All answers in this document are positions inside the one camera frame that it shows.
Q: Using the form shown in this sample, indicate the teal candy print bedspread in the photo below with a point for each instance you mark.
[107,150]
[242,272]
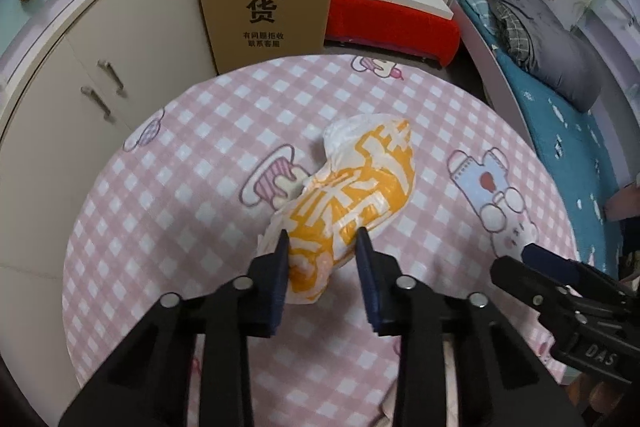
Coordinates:
[560,132]

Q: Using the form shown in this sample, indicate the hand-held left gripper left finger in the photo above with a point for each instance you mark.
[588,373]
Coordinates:
[275,292]

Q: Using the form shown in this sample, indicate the white bed frame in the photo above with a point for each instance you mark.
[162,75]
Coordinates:
[495,72]

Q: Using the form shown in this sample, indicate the cream cabinet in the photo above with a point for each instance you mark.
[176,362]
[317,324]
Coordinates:
[50,157]

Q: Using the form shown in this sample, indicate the pink checked tablecloth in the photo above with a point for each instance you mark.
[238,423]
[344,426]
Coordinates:
[200,207]

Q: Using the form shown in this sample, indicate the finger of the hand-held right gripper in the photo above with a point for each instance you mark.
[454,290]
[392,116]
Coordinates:
[575,269]
[530,282]

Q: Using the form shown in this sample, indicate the grey quilt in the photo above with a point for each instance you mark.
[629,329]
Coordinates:
[555,47]

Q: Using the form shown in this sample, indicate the grey checked pillow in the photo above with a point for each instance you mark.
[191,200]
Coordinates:
[515,37]

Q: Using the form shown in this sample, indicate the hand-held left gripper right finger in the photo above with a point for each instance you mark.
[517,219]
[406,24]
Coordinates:
[370,292]

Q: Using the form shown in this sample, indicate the red bench with white top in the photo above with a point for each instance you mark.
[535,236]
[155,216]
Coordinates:
[390,27]

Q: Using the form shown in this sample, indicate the orange and white plastic bag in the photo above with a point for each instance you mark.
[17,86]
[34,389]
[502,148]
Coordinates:
[350,187]

